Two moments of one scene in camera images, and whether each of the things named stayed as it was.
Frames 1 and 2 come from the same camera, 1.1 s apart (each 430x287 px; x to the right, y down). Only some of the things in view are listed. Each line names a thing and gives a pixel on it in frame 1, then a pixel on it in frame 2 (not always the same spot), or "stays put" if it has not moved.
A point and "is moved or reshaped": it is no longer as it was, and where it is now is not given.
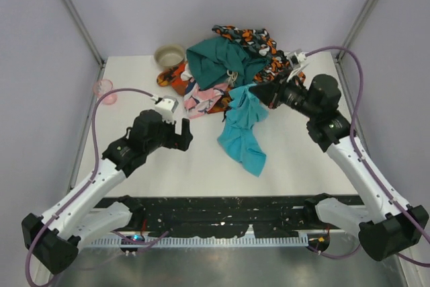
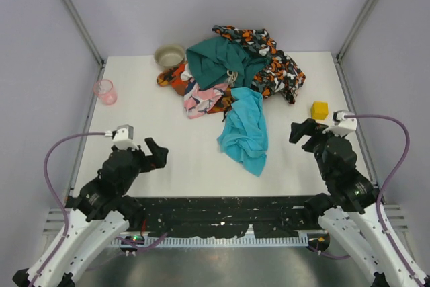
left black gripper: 179,137 -> 144,160
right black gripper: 276,94 -> 311,138
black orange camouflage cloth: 257,44 stays put
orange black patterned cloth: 172,77 stays put
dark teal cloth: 209,61 stays put
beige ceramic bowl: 168,56 stays put
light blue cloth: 246,110 is moved or reshaped
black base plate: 226,216 stays put
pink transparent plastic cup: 101,87 stays put
